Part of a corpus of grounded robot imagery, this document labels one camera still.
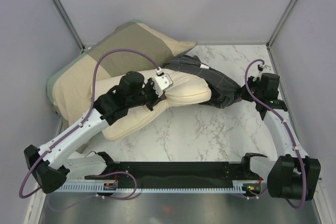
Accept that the dark grey plaid pillowcase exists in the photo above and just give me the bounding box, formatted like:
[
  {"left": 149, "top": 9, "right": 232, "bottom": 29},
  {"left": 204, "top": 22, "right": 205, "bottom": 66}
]
[{"left": 162, "top": 55, "right": 243, "bottom": 109}]

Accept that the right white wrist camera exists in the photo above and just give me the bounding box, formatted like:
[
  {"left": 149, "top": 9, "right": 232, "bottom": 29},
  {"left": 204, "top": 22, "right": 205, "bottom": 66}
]
[{"left": 257, "top": 63, "right": 272, "bottom": 73}]

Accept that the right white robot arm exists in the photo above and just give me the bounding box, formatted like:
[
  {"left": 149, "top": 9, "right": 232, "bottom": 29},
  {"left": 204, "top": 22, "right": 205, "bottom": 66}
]
[{"left": 240, "top": 73, "right": 321, "bottom": 201}]

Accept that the cream pillow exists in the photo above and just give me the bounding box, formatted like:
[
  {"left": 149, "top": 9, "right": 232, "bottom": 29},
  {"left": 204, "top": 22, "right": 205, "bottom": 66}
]
[{"left": 91, "top": 69, "right": 212, "bottom": 141}]

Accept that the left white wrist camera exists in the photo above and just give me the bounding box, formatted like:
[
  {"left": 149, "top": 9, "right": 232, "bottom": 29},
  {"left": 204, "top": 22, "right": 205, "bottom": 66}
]
[{"left": 153, "top": 73, "right": 173, "bottom": 97}]

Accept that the left aluminium frame post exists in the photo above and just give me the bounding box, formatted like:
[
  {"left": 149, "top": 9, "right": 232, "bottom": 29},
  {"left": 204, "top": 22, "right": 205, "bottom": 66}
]
[{"left": 51, "top": 0, "right": 86, "bottom": 52}]

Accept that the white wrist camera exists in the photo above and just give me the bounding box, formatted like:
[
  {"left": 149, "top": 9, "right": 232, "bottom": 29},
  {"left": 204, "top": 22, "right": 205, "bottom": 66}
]
[
  {"left": 153, "top": 73, "right": 173, "bottom": 97},
  {"left": 257, "top": 63, "right": 272, "bottom": 73}
]

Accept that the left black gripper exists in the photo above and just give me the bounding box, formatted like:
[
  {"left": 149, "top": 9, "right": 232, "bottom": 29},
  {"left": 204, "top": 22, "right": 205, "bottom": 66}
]
[{"left": 128, "top": 78, "right": 165, "bottom": 111}]

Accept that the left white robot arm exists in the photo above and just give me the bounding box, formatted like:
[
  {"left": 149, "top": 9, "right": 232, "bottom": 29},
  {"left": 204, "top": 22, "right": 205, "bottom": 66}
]
[{"left": 24, "top": 71, "right": 173, "bottom": 194}]

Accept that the right aluminium frame post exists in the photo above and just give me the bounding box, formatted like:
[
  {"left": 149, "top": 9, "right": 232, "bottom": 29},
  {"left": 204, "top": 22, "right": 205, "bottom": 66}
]
[{"left": 266, "top": 0, "right": 298, "bottom": 50}]

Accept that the light blue slotted cable duct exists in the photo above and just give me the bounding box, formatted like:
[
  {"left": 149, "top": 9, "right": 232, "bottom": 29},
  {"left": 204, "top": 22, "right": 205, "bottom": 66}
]
[{"left": 55, "top": 181, "right": 245, "bottom": 194}]

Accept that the aluminium frame post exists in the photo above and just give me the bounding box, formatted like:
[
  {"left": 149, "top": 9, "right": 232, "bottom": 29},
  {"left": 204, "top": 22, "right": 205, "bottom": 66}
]
[
  {"left": 51, "top": 0, "right": 86, "bottom": 52},
  {"left": 266, "top": 0, "right": 298, "bottom": 50}
]

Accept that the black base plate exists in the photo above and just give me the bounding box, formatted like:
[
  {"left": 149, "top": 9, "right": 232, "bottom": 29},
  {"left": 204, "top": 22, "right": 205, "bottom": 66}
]
[{"left": 83, "top": 161, "right": 271, "bottom": 190}]

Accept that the green beige patchwork pillow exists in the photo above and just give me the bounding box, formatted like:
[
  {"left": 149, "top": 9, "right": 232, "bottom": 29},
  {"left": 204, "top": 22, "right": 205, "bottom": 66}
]
[{"left": 46, "top": 20, "right": 197, "bottom": 124}]

